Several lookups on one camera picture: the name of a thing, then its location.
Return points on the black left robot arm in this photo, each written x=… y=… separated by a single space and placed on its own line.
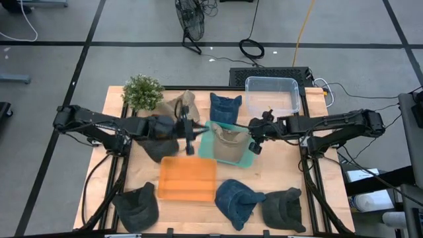
x=86 y=117

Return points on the grey upright panel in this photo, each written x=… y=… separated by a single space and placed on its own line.
x=409 y=139

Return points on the black floor fan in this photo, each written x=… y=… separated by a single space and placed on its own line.
x=191 y=16

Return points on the teal translucent plastic bin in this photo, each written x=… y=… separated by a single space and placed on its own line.
x=206 y=148

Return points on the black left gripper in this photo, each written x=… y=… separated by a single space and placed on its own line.
x=186 y=129

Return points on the person's foot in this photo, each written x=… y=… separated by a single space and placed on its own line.
x=15 y=6

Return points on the green potted plant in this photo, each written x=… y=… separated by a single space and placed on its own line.
x=142 y=92

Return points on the white paper sheet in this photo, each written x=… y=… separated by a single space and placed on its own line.
x=361 y=174

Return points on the dark grey cap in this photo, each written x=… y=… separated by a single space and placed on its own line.
x=135 y=208
x=284 y=210
x=158 y=150

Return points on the black beam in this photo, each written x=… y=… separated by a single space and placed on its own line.
x=380 y=180

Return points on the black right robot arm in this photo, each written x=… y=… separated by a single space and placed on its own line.
x=330 y=122

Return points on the black aluminium table frame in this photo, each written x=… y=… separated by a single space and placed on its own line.
x=198 y=88

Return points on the grey table foot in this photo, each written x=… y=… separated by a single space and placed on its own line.
x=15 y=78
x=43 y=4

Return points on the grey cylinder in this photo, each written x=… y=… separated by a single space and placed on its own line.
x=393 y=219

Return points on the black perforated computer case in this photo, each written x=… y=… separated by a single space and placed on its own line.
x=238 y=76

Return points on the clear plastic bin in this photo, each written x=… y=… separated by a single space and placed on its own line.
x=272 y=96

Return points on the black caster base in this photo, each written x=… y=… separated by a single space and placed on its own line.
x=4 y=109

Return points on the beige cap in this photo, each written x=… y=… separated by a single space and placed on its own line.
x=190 y=102
x=229 y=145

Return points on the orange translucent plastic bin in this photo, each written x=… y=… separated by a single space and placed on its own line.
x=186 y=178

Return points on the blue denim cap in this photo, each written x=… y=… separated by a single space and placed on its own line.
x=224 y=109
x=234 y=201

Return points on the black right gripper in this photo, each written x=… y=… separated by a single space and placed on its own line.
x=269 y=129

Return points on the white roll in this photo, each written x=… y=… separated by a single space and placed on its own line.
x=373 y=201

